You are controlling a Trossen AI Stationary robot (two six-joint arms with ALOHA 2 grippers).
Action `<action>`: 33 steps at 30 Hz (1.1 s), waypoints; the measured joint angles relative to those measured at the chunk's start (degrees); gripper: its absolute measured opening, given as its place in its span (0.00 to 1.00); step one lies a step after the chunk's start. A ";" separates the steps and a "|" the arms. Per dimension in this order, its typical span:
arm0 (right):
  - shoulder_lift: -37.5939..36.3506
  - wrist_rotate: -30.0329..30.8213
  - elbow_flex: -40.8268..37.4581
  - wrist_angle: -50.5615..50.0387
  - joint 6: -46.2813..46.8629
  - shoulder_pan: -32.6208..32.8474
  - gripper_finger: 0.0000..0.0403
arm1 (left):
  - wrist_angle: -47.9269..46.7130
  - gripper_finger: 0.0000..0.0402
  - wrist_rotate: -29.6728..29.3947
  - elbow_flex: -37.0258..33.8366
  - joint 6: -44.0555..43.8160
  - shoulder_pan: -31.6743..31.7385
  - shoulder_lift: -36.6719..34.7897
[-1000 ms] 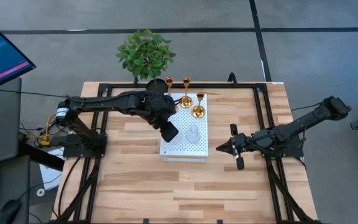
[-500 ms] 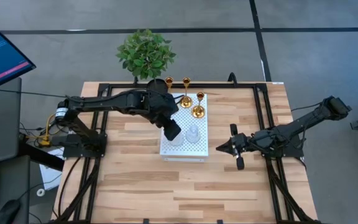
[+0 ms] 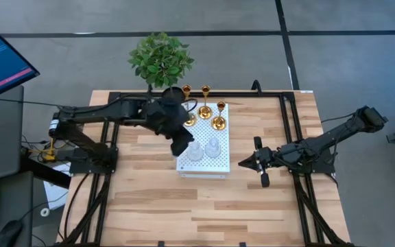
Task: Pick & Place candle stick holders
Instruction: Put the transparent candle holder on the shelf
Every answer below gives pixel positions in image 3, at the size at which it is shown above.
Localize green artificial plant foliage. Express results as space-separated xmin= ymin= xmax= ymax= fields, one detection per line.
xmin=128 ymin=32 xmax=195 ymax=89

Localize black metal table frame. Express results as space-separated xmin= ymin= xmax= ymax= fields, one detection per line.
xmin=56 ymin=89 xmax=357 ymax=247

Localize black plant pot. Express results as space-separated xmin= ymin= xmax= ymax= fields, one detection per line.
xmin=160 ymin=86 xmax=187 ymax=104

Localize tall gold candlestick holder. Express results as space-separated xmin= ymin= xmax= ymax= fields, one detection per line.
xmin=181 ymin=84 xmax=199 ymax=128

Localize medium gold candlestick holder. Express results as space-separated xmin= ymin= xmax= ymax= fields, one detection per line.
xmin=197 ymin=84 xmax=214 ymax=121

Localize short gold candlestick holder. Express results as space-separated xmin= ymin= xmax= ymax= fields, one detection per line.
xmin=211 ymin=100 xmax=228 ymax=132

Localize white paper sheet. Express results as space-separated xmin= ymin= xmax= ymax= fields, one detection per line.
xmin=42 ymin=162 xmax=72 ymax=211

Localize white perforated metal shelf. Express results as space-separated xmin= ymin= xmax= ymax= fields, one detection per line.
xmin=176 ymin=102 xmax=231 ymax=180

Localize thick black cable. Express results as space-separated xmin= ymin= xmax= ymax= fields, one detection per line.
xmin=63 ymin=173 xmax=93 ymax=242

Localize clear glass candle holder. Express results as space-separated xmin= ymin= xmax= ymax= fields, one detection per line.
xmin=186 ymin=140 xmax=205 ymax=163
xmin=204 ymin=137 xmax=223 ymax=159

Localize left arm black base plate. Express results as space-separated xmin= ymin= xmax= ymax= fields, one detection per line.
xmin=68 ymin=147 xmax=119 ymax=175

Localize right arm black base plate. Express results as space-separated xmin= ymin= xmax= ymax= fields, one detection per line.
xmin=287 ymin=159 xmax=337 ymax=175

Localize black diagonal beam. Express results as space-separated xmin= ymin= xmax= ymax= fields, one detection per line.
xmin=20 ymin=154 xmax=72 ymax=190

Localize thin black monitor cable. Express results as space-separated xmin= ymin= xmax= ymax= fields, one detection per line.
xmin=0 ymin=97 xmax=64 ymax=109

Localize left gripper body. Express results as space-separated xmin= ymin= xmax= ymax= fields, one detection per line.
xmin=149 ymin=97 xmax=192 ymax=139

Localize grey desk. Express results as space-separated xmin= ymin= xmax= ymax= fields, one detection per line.
xmin=0 ymin=170 xmax=34 ymax=247

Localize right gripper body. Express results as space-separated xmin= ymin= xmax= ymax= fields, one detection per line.
xmin=253 ymin=136 xmax=281 ymax=189

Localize yellow connector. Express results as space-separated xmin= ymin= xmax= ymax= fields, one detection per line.
xmin=43 ymin=139 xmax=57 ymax=162

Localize black computer mouse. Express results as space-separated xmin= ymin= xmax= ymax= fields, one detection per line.
xmin=0 ymin=219 xmax=24 ymax=247

